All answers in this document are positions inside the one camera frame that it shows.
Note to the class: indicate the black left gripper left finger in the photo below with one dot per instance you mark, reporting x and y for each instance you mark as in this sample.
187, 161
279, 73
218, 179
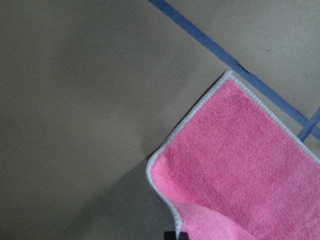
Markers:
169, 235

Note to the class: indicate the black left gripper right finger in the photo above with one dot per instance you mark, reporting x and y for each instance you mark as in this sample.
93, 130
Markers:
183, 236

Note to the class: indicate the pink towel with grey trim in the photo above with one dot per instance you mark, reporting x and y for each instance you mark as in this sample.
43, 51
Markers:
231, 170

